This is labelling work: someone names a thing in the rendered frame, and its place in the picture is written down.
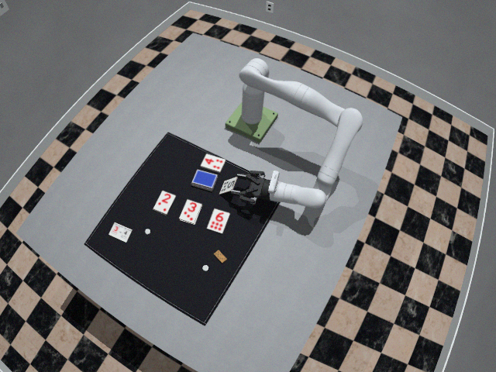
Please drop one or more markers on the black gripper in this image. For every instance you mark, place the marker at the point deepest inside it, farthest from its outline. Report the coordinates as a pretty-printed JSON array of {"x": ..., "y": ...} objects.
[{"x": 258, "y": 188}]

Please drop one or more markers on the black square mat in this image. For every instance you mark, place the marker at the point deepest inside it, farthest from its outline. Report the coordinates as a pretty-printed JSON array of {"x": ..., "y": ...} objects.
[
  {"x": 143, "y": 285},
  {"x": 170, "y": 259}
]

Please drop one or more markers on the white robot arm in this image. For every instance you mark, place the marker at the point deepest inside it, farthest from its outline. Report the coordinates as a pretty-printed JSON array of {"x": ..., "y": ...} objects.
[{"x": 255, "y": 76}]

